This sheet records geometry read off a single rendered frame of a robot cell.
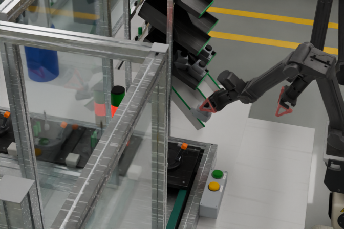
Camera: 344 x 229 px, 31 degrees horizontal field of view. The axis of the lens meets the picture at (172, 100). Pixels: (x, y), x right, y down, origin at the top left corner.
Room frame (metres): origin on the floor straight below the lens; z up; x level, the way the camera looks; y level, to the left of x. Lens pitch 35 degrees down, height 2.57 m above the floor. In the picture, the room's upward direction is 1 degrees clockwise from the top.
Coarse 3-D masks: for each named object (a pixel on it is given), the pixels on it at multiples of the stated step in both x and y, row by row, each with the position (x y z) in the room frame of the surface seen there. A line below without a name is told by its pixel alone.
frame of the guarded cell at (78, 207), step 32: (0, 32) 1.04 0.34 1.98; (32, 32) 1.03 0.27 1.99; (64, 32) 1.04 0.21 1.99; (160, 64) 0.93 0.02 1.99; (128, 96) 0.83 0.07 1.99; (160, 96) 0.97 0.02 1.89; (128, 128) 0.75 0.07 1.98; (160, 128) 0.97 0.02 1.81; (96, 160) 0.67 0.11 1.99; (160, 160) 0.97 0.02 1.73; (96, 192) 0.61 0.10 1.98; (160, 192) 0.97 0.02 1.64; (64, 224) 0.55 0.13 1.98; (160, 224) 0.97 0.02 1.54
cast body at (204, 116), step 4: (200, 104) 1.98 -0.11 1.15; (208, 104) 1.98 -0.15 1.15; (192, 108) 2.00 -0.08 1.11; (196, 108) 1.99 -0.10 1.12; (208, 108) 1.97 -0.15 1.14; (192, 112) 2.00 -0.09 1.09; (196, 112) 1.97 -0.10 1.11; (200, 112) 1.97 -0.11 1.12; (204, 112) 1.96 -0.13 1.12; (208, 112) 1.98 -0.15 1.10; (196, 116) 1.97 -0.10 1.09; (200, 116) 1.96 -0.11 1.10; (204, 116) 1.95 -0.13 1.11; (208, 116) 1.96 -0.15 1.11; (204, 120) 1.95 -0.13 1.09
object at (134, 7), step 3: (138, 0) 2.23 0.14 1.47; (141, 0) 2.25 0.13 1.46; (138, 3) 2.21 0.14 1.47; (174, 3) 2.07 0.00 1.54; (135, 6) 2.18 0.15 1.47; (138, 6) 2.21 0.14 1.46; (132, 9) 2.15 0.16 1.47; (135, 9) 2.17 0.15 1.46; (132, 12) 2.13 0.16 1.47; (132, 15) 2.13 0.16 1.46; (147, 24) 2.33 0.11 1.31; (144, 27) 2.30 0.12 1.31; (144, 30) 2.29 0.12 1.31; (138, 36) 2.22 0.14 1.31; (141, 36) 2.24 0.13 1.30; (138, 39) 2.20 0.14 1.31
